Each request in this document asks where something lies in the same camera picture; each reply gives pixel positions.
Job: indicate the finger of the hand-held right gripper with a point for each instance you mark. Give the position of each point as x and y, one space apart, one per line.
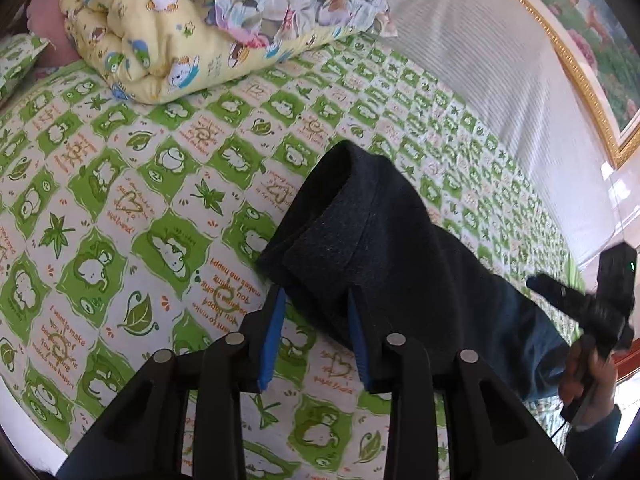
555 294

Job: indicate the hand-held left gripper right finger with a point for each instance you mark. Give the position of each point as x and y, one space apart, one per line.
359 340

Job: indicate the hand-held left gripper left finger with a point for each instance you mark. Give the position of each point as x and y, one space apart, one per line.
270 335

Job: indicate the dark navy pants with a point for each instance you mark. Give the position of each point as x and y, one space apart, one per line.
390 250

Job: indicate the person's right forearm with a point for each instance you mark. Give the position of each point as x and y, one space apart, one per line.
595 440

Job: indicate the person's right hand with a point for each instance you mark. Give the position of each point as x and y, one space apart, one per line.
590 385

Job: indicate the green panda print bed sheet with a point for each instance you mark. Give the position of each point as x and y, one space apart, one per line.
150 200

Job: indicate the gold framed landscape picture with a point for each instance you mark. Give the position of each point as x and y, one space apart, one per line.
580 25

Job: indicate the yellow cartoon print quilt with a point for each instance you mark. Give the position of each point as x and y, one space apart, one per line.
165 35

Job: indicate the green print pillow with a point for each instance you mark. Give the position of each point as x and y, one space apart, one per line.
15 67

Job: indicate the pink pillow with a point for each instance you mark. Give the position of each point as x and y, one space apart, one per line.
50 30

